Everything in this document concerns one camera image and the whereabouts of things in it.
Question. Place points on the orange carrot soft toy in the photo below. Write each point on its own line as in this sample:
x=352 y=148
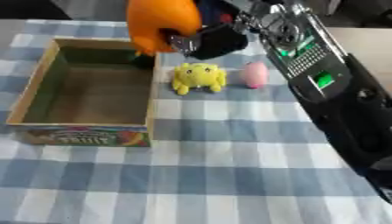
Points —
x=158 y=23

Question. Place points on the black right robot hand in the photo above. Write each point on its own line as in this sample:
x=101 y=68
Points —
x=219 y=40

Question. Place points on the tan cardboard box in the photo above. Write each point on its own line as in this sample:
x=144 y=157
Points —
x=86 y=96

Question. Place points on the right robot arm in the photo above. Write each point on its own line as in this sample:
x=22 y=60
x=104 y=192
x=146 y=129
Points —
x=326 y=87

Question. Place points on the pink toy egg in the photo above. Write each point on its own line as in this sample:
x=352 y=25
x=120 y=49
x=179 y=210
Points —
x=254 y=74

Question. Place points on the yellow soft toy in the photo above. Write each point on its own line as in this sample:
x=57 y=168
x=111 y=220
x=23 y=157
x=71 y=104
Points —
x=199 y=77

